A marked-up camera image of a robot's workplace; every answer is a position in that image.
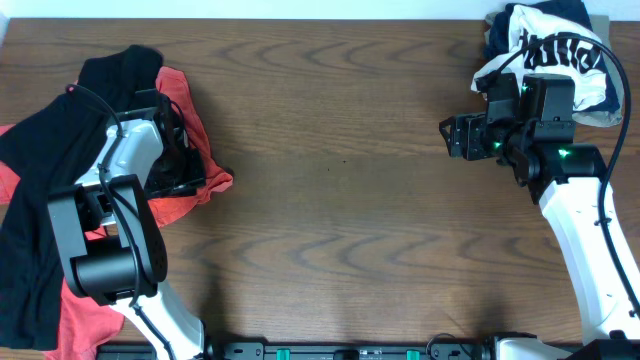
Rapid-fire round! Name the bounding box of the grey garment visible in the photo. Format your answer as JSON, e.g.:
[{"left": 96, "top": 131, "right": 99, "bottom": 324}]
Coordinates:
[{"left": 483, "top": 11, "right": 626, "bottom": 128}]

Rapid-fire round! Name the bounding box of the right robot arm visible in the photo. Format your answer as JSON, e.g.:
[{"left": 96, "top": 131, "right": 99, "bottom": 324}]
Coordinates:
[{"left": 439, "top": 73, "right": 639, "bottom": 359}]

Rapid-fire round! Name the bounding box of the white printed t-shirt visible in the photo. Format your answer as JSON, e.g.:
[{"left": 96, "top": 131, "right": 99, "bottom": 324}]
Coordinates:
[{"left": 471, "top": 3, "right": 607, "bottom": 111}]

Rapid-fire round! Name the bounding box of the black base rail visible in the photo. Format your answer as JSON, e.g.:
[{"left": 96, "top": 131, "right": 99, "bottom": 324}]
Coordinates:
[{"left": 95, "top": 341, "right": 640, "bottom": 360}]

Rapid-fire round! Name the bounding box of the black t-shirt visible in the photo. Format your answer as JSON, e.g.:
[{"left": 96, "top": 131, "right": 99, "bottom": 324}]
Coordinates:
[{"left": 1, "top": 45, "right": 163, "bottom": 326}]

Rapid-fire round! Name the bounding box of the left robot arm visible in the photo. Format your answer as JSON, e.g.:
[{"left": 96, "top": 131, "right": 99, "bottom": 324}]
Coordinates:
[{"left": 47, "top": 84, "right": 213, "bottom": 359}]

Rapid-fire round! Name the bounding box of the red t-shirt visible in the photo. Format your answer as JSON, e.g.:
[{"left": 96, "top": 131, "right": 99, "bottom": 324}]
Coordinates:
[{"left": 1, "top": 67, "right": 233, "bottom": 359}]

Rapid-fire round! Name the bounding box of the navy blue garment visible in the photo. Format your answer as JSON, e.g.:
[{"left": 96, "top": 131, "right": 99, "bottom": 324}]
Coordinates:
[{"left": 483, "top": 0, "right": 620, "bottom": 112}]

